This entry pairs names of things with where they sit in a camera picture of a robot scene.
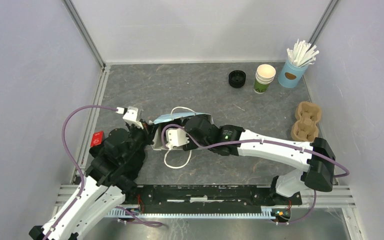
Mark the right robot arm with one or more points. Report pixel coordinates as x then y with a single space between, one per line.
313 161

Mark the brown pulp cup carrier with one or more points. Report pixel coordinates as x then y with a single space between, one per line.
307 116

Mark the red card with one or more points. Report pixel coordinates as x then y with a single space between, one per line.
96 138

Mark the light blue paper bag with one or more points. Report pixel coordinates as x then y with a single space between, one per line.
177 113

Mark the blue straw holder can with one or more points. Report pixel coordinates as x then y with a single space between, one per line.
290 75

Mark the stack of black lids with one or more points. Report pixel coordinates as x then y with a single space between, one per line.
237 78

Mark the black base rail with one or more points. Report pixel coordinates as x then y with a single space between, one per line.
207 199

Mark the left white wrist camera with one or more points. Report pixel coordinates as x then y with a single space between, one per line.
131 116

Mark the black cloth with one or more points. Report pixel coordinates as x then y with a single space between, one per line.
109 170

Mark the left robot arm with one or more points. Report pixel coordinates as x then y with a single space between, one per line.
90 203

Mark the white cable tray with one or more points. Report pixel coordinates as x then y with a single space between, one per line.
264 214

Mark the stack of paper cups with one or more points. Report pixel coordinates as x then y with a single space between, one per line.
264 75

